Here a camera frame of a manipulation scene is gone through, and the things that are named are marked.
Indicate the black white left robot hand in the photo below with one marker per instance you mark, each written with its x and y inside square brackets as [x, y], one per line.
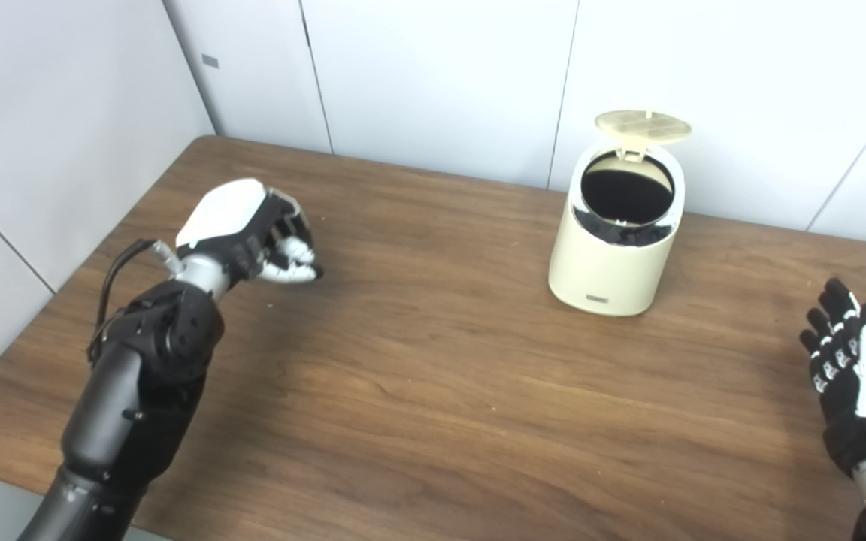
[230, 214]

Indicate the cream-colored cylindrical bin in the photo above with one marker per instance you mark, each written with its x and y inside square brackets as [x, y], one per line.
[606, 267]

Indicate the round cream bin lid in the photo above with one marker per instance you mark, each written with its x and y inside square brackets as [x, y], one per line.
[643, 125]

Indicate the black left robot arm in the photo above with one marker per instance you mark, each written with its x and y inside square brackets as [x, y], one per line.
[140, 383]

